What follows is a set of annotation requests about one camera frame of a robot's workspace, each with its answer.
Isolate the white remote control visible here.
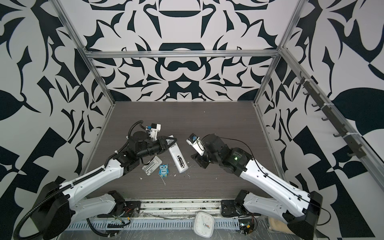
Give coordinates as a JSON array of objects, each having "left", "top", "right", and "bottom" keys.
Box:
[{"left": 169, "top": 135, "right": 189, "bottom": 174}]

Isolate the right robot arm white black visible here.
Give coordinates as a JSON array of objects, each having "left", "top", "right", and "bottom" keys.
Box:
[{"left": 187, "top": 134, "right": 323, "bottom": 240}]

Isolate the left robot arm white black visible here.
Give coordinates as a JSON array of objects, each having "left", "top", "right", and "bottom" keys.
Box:
[{"left": 31, "top": 131, "right": 177, "bottom": 240}]

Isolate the white battery cover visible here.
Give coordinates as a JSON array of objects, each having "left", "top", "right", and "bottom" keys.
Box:
[{"left": 142, "top": 156, "right": 163, "bottom": 176}]

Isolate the blue owl toy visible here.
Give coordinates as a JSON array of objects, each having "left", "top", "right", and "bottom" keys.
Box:
[{"left": 159, "top": 164, "right": 169, "bottom": 178}]

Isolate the white square clock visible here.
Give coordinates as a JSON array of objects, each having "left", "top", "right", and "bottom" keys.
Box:
[{"left": 193, "top": 212, "right": 215, "bottom": 238}]

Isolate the small green circuit board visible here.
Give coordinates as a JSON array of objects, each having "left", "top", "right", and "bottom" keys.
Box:
[{"left": 239, "top": 219, "right": 255, "bottom": 235}]

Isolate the beige foam pad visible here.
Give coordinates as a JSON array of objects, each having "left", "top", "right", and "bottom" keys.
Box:
[{"left": 268, "top": 217, "right": 291, "bottom": 234}]

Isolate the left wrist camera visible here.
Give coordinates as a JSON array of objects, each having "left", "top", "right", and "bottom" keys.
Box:
[{"left": 146, "top": 124, "right": 161, "bottom": 141}]

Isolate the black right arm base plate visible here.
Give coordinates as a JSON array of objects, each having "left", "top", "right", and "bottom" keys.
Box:
[{"left": 221, "top": 200, "right": 244, "bottom": 218}]

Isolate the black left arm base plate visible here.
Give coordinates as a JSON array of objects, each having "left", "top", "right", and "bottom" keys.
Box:
[{"left": 97, "top": 201, "right": 142, "bottom": 218}]

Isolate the white slotted cable duct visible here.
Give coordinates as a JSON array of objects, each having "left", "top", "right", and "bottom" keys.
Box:
[{"left": 65, "top": 218, "right": 244, "bottom": 231}]

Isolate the aluminium frame top bar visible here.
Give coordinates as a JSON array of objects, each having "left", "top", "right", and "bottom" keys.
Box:
[{"left": 87, "top": 50, "right": 277, "bottom": 59}]

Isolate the black hook rail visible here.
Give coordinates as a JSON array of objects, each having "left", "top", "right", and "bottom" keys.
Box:
[{"left": 297, "top": 73, "right": 367, "bottom": 159}]

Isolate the aluminium frame corner post left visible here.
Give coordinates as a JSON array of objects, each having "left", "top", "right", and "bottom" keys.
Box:
[{"left": 49, "top": 0, "right": 116, "bottom": 106}]

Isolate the aluminium frame corner post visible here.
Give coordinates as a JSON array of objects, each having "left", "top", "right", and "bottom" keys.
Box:
[
  {"left": 49, "top": 0, "right": 116, "bottom": 106},
  {"left": 253, "top": 0, "right": 308, "bottom": 106}
]

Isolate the aluminium frame corner post right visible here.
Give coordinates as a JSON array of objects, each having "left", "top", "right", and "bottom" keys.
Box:
[{"left": 253, "top": 0, "right": 308, "bottom": 106}]

